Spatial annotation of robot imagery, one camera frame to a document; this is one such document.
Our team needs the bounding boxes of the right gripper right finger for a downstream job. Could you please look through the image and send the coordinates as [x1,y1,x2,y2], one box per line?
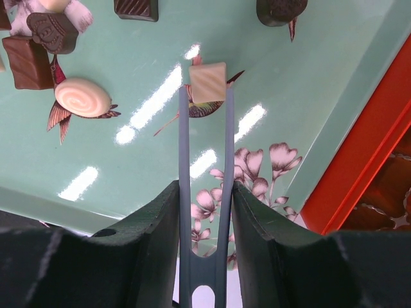
[232,183,410,307]

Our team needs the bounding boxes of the white square chocolate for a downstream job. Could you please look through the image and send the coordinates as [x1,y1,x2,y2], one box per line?
[189,62,226,104]

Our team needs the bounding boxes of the grey plastic tweezers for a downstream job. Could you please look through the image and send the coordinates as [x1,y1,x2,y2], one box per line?
[179,87,234,307]

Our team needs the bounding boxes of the brown square chocolate low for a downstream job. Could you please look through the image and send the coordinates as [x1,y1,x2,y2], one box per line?
[2,35,54,90]

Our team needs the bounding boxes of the dark heart chocolate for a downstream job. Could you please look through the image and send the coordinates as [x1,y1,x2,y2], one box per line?
[256,0,308,27]

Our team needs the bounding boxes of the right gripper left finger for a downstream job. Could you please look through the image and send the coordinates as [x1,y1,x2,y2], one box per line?
[1,181,179,307]

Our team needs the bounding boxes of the dark square chocolate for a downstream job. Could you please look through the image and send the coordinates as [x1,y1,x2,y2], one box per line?
[114,0,159,22]

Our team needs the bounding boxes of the green floral tray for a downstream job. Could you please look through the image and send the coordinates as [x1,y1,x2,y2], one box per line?
[0,0,411,270]

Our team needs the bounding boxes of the orange chocolate box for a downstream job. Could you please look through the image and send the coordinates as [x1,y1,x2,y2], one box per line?
[301,40,410,234]

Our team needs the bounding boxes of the white swirl oval chocolate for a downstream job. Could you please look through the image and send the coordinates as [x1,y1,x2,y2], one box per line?
[55,78,111,117]

